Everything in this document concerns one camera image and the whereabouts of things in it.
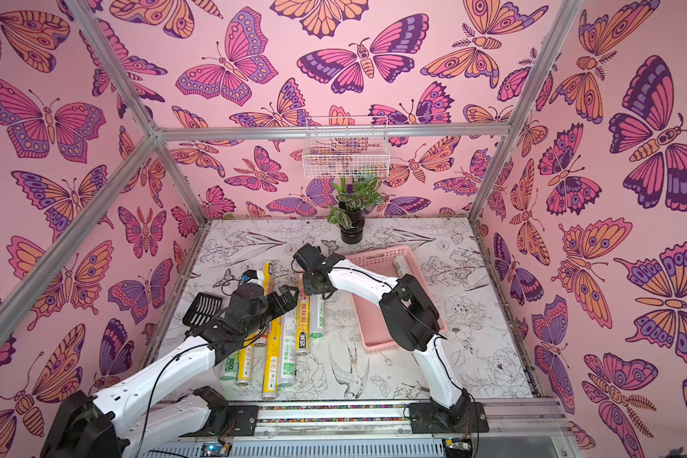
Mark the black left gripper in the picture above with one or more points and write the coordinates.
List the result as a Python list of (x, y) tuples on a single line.
[(281, 309)]

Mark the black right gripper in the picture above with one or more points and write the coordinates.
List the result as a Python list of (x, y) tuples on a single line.
[(311, 260)]

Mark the yellow red wrap roll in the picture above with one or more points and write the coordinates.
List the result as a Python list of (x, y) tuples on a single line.
[(302, 322)]

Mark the long yellow wrap roll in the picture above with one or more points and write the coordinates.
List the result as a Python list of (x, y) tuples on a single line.
[(268, 282)]

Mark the clear white wrap roll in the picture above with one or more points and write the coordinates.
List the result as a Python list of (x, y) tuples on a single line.
[(401, 266)]

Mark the pink perforated plastic basket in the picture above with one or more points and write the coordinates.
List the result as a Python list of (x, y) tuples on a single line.
[(392, 311)]

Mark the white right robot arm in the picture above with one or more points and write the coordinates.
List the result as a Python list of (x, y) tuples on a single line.
[(451, 408)]

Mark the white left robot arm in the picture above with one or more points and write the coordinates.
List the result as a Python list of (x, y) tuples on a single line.
[(125, 420)]

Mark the yellow wrap roll front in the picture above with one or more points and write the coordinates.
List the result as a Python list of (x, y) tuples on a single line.
[(272, 356)]

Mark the yellow wrap roll left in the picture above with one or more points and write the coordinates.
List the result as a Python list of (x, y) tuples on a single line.
[(245, 366)]

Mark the black slotted scoop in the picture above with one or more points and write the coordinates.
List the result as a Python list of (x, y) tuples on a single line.
[(203, 308)]

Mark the white green roll far left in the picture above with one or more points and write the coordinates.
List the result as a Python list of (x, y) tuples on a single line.
[(231, 367)]

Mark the potted green plant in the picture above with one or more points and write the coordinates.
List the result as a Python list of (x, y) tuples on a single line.
[(355, 196)]

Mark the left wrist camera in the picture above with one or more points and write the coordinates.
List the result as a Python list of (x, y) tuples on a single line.
[(253, 277)]

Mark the white wire wall basket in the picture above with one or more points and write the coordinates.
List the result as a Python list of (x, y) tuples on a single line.
[(350, 146)]

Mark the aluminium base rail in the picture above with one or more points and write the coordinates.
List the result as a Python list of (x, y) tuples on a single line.
[(374, 428)]

